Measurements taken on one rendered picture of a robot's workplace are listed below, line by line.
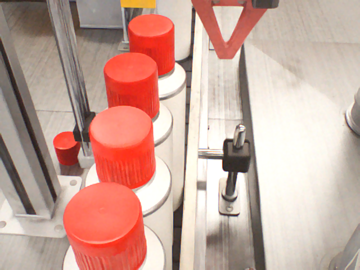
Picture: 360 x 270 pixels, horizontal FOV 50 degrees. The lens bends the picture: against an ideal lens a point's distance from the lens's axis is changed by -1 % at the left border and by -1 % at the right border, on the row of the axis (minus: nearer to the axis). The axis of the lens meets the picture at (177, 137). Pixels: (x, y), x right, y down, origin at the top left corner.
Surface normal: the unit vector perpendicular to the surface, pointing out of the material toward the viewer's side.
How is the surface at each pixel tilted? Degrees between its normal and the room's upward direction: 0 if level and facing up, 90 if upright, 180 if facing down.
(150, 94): 90
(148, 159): 90
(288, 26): 0
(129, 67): 3
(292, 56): 0
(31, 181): 90
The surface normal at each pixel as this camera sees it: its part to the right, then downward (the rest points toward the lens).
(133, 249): 0.80, 0.43
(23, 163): -0.07, 0.70
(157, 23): -0.04, -0.70
